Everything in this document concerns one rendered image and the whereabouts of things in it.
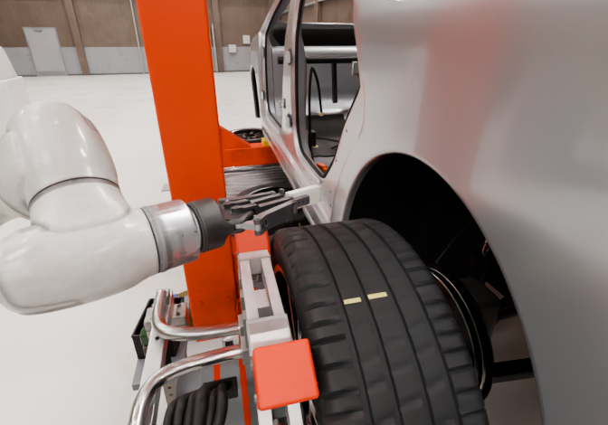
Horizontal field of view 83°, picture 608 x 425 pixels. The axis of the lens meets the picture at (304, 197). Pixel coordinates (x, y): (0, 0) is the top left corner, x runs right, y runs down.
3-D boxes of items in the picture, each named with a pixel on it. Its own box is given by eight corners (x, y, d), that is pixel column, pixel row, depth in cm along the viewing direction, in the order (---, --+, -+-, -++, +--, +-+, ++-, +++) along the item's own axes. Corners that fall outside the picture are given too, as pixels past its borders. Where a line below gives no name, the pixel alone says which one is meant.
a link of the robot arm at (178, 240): (165, 285, 43) (210, 269, 46) (153, 218, 40) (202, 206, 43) (145, 259, 50) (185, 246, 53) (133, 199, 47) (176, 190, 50)
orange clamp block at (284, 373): (309, 399, 49) (321, 397, 41) (255, 411, 47) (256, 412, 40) (300, 346, 52) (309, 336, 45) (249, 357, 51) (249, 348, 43)
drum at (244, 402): (289, 437, 70) (289, 391, 64) (181, 465, 65) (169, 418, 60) (278, 377, 83) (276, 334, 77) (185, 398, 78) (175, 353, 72)
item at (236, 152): (282, 163, 309) (280, 125, 295) (223, 167, 298) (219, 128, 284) (279, 157, 324) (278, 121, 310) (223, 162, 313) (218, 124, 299)
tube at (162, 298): (250, 341, 68) (246, 298, 63) (145, 361, 63) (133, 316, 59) (242, 285, 83) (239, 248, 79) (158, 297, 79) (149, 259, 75)
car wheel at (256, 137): (288, 150, 433) (288, 132, 423) (251, 164, 384) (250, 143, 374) (250, 142, 468) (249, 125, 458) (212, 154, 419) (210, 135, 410)
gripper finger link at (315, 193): (287, 193, 57) (289, 193, 57) (318, 184, 62) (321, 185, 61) (288, 210, 58) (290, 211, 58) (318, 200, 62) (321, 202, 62)
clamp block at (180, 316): (188, 332, 80) (185, 315, 78) (147, 339, 78) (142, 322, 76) (189, 316, 84) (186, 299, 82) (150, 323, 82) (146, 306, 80)
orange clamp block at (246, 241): (271, 255, 79) (266, 219, 82) (237, 260, 78) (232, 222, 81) (269, 261, 86) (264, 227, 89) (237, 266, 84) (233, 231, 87)
